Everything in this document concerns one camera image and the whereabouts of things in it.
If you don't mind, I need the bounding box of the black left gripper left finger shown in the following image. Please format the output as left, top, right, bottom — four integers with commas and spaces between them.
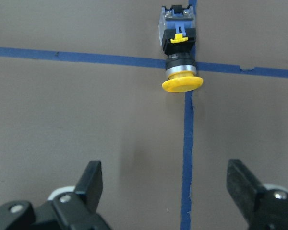
74, 161, 103, 213

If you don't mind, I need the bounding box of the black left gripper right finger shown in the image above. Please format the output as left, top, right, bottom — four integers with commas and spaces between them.
226, 159, 266, 223

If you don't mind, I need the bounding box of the yellow mushroom push button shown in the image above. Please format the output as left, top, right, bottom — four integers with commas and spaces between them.
158, 5, 204, 93

